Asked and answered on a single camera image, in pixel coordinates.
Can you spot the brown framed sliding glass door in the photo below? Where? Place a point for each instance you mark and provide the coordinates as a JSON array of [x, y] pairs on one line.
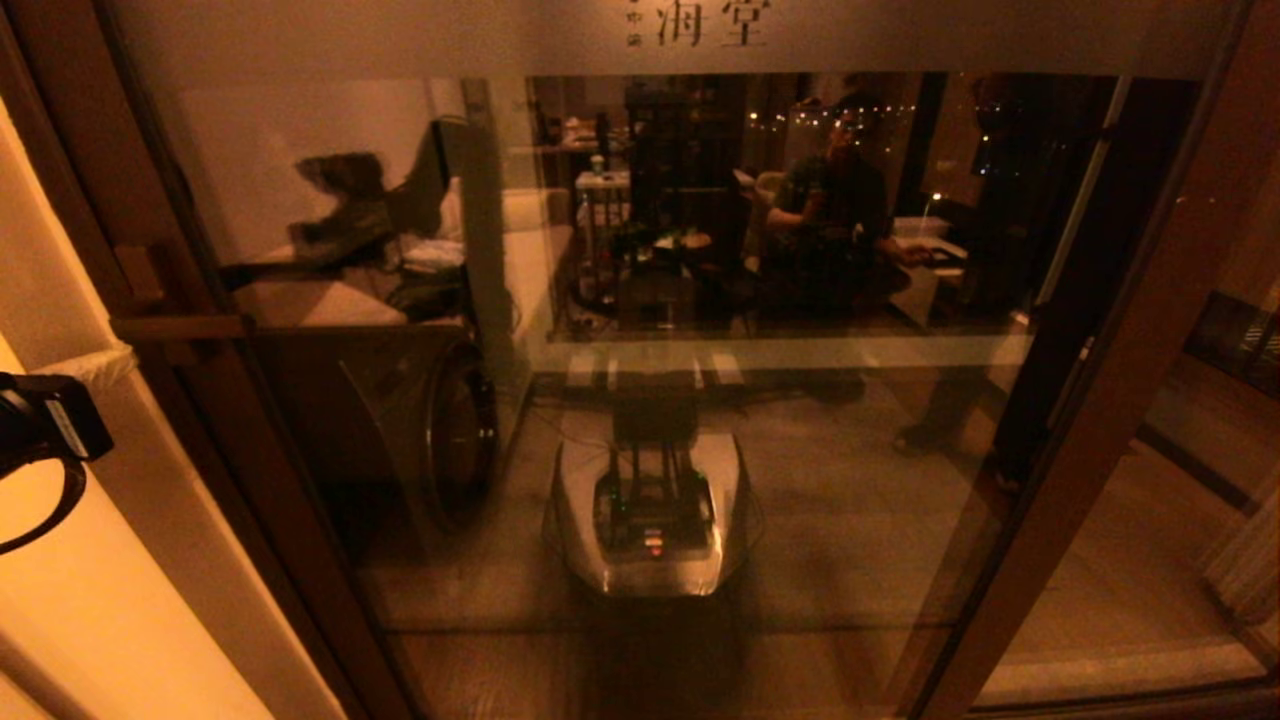
[[1095, 420]]

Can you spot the grey front-load washing machine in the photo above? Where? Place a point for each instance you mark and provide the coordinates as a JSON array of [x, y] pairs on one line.
[[460, 440]]

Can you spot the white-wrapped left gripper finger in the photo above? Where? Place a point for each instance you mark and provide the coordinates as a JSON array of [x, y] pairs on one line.
[[95, 367]]

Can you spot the glass window with wooden frame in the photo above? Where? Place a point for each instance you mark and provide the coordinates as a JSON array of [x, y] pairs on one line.
[[1200, 600]]

